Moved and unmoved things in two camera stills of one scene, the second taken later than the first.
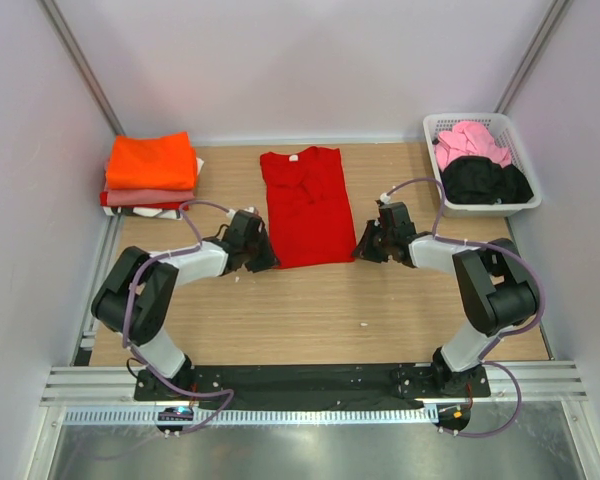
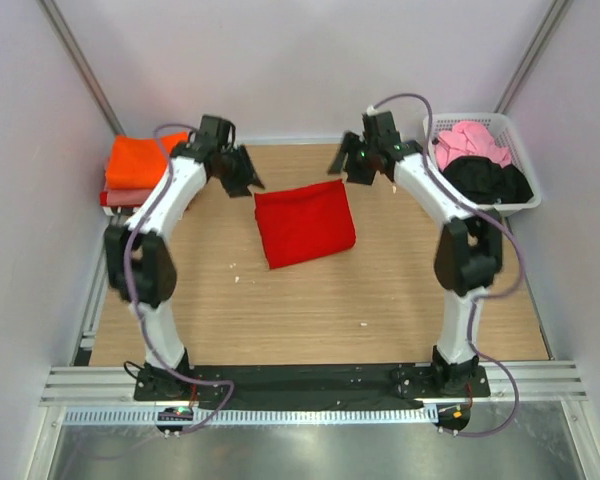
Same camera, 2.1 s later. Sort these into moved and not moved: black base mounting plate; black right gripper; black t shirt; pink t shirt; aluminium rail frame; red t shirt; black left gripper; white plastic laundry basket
Moved: black right gripper; red t shirt; black left gripper
Not moved: white plastic laundry basket; black base mounting plate; pink t shirt; aluminium rail frame; black t shirt
